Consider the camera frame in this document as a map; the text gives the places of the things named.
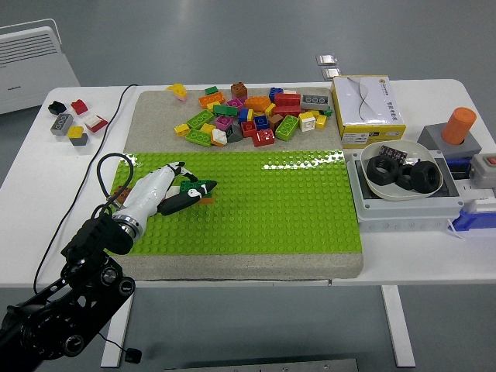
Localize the dark purple circuit board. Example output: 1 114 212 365
378 145 408 164

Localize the grey red-button switch box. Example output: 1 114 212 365
469 153 496 189

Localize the lime green studded baseplate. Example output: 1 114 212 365
109 150 364 256

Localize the yellow white cardboard box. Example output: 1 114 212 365
331 74 407 150

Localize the lime green long brick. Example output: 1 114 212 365
184 129 214 148
185 109 215 130
274 115 300 143

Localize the orange rounded brick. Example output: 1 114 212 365
243 95 271 112

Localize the black cord with plug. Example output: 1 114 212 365
33 83 143 363

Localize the blue plastic holder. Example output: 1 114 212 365
453 204 496 233

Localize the white table leg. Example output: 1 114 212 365
99 286 135 367
379 285 415 367

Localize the white cable tie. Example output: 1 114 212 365
445 219 466 241

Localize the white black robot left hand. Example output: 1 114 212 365
120 160 219 226

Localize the grey-brown foam mat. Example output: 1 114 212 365
108 88 365 281

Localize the grey block with hole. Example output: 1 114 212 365
417 122 483 158

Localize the white panel heater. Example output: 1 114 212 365
0 18 81 115

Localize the glossy red brick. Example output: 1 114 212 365
251 129 276 149

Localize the orange cylinder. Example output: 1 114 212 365
441 107 477 145

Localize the light grey junction box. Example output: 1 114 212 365
346 149 465 233

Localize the small black hex nut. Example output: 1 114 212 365
395 164 415 190

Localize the grey long brick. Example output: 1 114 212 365
300 94 332 112

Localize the dark blue block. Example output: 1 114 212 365
448 157 472 179

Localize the grey studded brick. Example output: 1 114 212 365
50 113 74 136

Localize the dark green long brick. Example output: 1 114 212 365
212 103 239 117
178 179 216 199

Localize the reddish brown brick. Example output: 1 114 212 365
112 184 131 205

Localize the yellow and grey brick stack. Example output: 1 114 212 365
67 126 89 146

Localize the large black hex nut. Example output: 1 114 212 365
409 160 443 194
366 156 401 188

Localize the white shallow bowl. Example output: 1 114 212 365
360 139 443 202

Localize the white and yellow brick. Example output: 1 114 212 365
298 112 316 133

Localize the red and white brick stack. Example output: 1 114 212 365
84 114 109 133

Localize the yellow and pink curved brick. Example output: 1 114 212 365
165 83 188 102

